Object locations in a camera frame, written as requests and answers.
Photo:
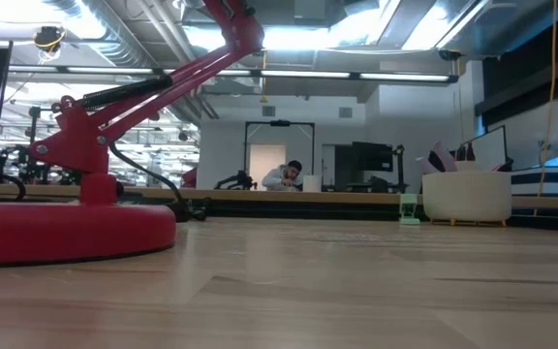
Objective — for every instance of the red desk lamp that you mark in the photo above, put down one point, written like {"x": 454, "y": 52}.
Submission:
{"x": 66, "y": 232}

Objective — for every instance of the black background robot arm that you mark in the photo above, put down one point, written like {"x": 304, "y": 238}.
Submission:
{"x": 238, "y": 181}

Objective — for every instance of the person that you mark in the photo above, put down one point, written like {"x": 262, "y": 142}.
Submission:
{"x": 283, "y": 177}

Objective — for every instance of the long ceiling light fixture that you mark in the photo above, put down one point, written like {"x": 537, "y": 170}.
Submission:
{"x": 356, "y": 75}

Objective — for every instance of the small green stand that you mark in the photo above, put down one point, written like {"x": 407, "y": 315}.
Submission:
{"x": 409, "y": 211}

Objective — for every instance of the pink items in tub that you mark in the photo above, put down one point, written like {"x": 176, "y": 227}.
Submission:
{"x": 441, "y": 157}

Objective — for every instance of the white round tub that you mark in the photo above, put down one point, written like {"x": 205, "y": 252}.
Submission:
{"x": 468, "y": 196}

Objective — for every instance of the blue white striped cushion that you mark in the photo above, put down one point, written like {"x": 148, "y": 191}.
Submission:
{"x": 550, "y": 181}

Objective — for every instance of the black metal frame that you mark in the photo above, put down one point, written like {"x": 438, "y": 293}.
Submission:
{"x": 246, "y": 145}

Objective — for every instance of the grey wall vent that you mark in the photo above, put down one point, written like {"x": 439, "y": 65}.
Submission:
{"x": 345, "y": 112}
{"x": 268, "y": 111}

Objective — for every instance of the black ceiling camera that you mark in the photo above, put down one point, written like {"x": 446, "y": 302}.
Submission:
{"x": 449, "y": 54}

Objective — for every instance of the whiteboard with black frame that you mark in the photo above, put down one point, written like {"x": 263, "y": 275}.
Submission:
{"x": 489, "y": 148}

